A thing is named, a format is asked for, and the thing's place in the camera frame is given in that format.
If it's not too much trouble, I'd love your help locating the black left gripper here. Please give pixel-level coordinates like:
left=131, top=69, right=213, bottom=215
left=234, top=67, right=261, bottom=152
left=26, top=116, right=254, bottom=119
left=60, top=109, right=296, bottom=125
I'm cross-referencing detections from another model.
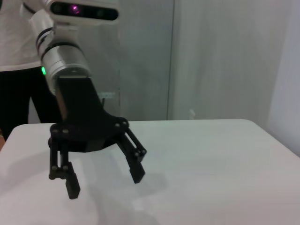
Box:
left=48, top=76, right=148, bottom=200

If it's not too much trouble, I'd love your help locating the person in white shirt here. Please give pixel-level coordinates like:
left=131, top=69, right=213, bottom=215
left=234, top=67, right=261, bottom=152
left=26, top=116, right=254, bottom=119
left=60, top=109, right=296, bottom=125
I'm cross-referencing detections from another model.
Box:
left=0, top=0, right=64, bottom=142

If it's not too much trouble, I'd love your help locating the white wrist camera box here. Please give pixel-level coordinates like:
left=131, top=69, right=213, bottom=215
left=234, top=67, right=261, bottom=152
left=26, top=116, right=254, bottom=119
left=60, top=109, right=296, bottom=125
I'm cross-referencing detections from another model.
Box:
left=50, top=0, right=119, bottom=26

